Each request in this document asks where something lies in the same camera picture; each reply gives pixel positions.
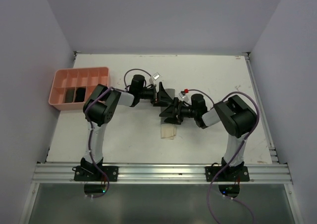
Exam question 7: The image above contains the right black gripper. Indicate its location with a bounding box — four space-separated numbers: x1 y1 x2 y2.
159 97 197 124

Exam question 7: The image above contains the purple cable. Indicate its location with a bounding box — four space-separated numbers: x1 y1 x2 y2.
187 88 261 170
84 68 154 165

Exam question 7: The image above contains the dark rolled cloth in tray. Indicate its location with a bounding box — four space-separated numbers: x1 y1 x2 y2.
64 88 75 103

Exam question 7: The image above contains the pink compartment tray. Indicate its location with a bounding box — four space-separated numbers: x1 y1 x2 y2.
49 67 110 111

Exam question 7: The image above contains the grey and cream underwear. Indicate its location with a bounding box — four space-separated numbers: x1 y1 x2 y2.
160 88 176 140

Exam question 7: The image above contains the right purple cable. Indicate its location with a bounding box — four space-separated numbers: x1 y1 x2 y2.
187 88 261 170

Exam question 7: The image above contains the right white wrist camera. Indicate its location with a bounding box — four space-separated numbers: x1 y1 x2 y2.
178 89 189 102

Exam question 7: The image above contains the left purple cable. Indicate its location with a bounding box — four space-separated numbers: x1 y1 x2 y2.
84 68 154 165

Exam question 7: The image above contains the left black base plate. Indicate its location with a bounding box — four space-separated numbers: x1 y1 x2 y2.
72 166 119 182

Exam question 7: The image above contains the black underwear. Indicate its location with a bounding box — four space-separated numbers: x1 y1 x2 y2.
74 87 86 103

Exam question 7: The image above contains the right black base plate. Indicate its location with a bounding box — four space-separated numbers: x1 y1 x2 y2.
205 163 250 182

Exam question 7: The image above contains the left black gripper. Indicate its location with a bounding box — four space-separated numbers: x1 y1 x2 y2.
138 82 172 106

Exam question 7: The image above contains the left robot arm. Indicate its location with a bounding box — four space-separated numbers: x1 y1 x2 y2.
80 74 173 181

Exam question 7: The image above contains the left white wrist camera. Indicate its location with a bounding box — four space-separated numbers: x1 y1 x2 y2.
149 73 160 84

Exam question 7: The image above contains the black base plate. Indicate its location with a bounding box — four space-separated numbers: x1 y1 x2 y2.
72 166 119 182
205 163 250 182

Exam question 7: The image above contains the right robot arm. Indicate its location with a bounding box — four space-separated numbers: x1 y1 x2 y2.
159 93 260 181

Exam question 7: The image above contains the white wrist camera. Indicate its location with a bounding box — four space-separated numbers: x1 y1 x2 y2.
178 89 189 102
149 73 160 84

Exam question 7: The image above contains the aluminium mounting rail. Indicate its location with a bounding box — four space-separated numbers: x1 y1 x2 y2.
32 163 292 184

